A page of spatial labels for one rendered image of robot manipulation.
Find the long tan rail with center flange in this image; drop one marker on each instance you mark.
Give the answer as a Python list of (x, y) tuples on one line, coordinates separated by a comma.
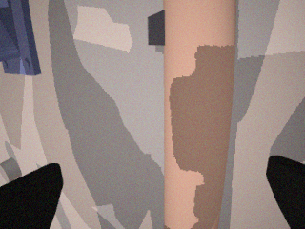
[(199, 54)]

